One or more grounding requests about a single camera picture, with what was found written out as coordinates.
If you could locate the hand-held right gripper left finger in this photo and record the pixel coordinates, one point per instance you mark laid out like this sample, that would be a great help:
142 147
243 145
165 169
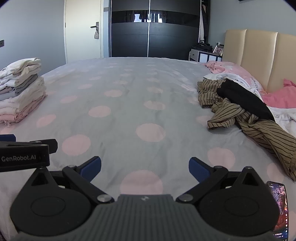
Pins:
91 166

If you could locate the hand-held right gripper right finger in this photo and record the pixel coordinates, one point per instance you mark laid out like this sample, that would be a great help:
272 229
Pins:
197 168

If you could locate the white shirt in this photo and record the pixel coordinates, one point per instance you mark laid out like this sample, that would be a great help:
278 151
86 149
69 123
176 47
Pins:
231 76

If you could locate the stack of folded clothes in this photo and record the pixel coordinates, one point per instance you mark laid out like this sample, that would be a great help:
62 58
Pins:
23 92

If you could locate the black wardrobe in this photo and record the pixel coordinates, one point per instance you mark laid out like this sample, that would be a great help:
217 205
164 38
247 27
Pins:
161 34

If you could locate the hanging white garment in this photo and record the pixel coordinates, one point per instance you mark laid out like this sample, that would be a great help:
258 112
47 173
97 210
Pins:
202 23

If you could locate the white nightstand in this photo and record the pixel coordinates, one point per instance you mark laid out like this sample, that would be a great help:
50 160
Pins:
203 56

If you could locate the cream door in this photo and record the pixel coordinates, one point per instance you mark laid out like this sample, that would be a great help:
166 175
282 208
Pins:
81 34

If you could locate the black garment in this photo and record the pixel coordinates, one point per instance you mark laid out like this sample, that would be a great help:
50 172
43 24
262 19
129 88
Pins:
245 97

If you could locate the pink printed pillow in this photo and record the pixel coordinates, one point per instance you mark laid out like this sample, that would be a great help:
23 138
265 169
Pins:
233 67

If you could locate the grey pink-dotted bed sheet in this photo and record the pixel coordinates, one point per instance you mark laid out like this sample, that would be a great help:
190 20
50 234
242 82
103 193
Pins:
129 97

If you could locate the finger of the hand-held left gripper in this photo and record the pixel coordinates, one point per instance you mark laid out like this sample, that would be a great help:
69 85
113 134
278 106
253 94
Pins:
52 144
8 138

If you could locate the black smartphone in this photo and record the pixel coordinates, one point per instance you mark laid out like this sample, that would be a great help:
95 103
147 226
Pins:
281 204

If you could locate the black bag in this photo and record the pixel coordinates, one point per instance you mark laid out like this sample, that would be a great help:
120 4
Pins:
203 47

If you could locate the photo frame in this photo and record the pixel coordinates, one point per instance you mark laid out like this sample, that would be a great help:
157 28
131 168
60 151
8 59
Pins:
218 49

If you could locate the beige padded headboard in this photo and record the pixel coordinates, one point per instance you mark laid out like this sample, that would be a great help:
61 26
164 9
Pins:
259 51

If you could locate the brown striped garment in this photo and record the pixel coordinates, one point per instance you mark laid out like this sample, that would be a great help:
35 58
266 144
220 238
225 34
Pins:
222 115

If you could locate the small hanging pouch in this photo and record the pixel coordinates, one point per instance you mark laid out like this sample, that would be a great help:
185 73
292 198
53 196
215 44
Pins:
96 34

